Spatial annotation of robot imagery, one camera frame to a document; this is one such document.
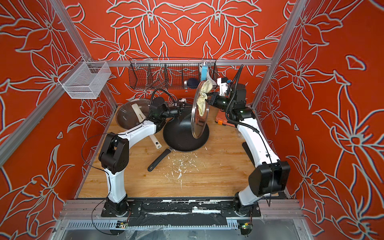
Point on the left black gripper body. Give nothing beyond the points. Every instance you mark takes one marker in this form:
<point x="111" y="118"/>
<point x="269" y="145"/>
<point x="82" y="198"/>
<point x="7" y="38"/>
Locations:
<point x="176" y="110"/>

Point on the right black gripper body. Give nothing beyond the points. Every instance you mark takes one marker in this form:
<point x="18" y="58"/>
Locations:
<point x="219" y="102"/>

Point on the yellow cleaning cloth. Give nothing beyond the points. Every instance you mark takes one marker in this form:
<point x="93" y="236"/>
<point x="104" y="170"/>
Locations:
<point x="205" y="88"/>

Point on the glass pot lid black knob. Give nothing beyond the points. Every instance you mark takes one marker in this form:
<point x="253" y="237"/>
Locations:
<point x="198" y="122"/>

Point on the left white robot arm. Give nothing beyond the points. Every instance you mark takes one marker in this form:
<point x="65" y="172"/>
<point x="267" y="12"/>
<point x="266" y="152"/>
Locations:
<point x="149" y="117"/>

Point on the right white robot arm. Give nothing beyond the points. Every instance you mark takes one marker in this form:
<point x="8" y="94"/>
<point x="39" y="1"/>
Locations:
<point x="271" y="174"/>

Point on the orange tool case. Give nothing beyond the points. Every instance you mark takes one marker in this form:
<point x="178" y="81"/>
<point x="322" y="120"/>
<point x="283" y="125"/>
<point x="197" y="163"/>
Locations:
<point x="220" y="119"/>

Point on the dark blue round object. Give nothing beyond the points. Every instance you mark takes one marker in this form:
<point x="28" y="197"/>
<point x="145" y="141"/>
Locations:
<point x="192" y="83"/>

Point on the black frying pan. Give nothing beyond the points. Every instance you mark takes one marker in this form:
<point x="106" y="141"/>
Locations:
<point x="178" y="135"/>

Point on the light blue bottle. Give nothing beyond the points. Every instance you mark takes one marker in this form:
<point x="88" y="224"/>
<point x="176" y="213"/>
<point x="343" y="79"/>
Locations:
<point x="203" y="72"/>

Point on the clear plastic bin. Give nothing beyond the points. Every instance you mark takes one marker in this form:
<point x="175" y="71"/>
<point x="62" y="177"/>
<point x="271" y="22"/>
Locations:
<point x="86" y="80"/>

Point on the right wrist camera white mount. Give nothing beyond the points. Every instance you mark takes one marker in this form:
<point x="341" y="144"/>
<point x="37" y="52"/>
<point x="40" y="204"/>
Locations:
<point x="223" y="84"/>

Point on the black wire basket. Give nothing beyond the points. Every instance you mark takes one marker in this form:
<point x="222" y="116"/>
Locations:
<point x="168" y="73"/>

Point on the glass lid white handle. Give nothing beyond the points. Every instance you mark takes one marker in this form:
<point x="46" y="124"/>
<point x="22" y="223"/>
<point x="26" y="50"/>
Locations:
<point x="132" y="113"/>

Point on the pan with white handle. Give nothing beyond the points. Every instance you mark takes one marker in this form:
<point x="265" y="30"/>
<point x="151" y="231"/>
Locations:
<point x="156" y="142"/>

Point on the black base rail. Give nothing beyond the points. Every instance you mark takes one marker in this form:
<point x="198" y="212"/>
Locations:
<point x="209" y="213"/>

